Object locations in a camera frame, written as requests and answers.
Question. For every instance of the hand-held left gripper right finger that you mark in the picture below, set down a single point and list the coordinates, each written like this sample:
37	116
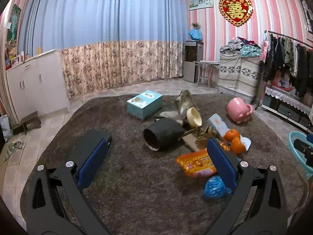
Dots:
223	166

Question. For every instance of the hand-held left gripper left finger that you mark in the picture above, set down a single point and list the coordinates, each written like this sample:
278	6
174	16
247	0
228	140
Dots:
93	162

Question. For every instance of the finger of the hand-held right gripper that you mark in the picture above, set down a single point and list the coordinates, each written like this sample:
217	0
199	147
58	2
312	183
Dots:
304	147

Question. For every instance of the light blue plastic basin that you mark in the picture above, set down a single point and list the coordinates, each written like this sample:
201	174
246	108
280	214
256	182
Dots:
294	149

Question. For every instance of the light blue tissue packet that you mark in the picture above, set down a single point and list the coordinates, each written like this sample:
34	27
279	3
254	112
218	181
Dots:
218	124

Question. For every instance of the cream plastic bowl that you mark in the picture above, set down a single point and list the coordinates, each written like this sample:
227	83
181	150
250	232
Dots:
194	117

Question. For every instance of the blue plastic bag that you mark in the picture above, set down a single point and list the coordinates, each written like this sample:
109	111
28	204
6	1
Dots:
216	188

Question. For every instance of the orange fruit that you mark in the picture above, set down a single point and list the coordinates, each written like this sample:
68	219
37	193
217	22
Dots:
238	145
231	135

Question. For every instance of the orange snack bag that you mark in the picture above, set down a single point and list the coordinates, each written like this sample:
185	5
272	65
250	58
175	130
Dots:
195	164

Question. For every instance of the white paper plate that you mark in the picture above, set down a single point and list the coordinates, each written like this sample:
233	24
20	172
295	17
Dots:
247	143

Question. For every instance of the brown crumpled wrapper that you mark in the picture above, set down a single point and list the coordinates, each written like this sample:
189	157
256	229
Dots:
206	132

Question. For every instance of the brown cardboard sheet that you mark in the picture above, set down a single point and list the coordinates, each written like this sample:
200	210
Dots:
193	143

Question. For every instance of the low shelf with lace cloth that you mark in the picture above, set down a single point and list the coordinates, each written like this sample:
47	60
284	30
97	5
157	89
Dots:
286	102

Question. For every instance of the brown shaggy carpet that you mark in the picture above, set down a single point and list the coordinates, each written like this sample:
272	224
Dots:
137	188

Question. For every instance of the pink pig-shaped mug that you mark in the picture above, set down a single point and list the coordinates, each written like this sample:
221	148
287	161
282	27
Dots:
238	111

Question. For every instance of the black ribbed bin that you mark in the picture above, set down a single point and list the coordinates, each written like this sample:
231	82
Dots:
163	132

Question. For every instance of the beige folded cloth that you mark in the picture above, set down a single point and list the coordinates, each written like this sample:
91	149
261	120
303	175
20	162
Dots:
170	115

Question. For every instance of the small wooden stool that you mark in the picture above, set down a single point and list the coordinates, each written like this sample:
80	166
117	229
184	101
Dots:
30	121

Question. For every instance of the teal cardboard box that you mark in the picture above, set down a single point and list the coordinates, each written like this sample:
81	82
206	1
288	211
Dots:
144	104

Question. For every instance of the crumpled floor cloth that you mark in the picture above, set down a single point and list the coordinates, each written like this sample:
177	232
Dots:
13	149

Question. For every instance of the row of hanging clothes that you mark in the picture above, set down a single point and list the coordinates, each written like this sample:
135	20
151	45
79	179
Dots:
288	56

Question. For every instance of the white plastic bag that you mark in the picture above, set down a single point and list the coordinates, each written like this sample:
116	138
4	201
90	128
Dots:
5	128

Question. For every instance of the cabinet under patterned cloth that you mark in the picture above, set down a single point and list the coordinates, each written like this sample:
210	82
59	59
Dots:
238	73

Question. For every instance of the white cabinet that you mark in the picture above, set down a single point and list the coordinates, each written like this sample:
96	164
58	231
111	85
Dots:
36	85

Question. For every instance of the small grey table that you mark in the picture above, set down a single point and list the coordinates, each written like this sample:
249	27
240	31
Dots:
207	64

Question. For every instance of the grey water dispenser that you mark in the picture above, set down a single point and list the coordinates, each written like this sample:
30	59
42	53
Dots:
193	61

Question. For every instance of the pile of clothes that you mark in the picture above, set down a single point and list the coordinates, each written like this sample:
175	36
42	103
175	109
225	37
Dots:
240	46

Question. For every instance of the blue and floral curtain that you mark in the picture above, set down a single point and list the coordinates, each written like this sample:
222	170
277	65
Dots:
110	41

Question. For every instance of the row of photo frames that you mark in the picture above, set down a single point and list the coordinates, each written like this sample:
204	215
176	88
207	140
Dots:
14	58

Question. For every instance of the blue covered water bottle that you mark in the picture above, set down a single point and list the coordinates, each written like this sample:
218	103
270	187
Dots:
195	34

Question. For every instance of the small potted plant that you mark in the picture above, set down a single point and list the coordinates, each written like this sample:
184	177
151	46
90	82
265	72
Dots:
195	25

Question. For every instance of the black window frame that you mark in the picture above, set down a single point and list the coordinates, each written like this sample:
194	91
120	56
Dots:
307	14

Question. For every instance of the red heart wall decoration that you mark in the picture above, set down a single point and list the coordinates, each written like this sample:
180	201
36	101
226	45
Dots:
235	9

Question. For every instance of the green wall poster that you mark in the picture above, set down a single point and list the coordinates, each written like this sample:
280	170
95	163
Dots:
14	24

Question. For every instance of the wide wall picture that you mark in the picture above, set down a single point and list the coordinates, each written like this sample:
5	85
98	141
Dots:
201	2

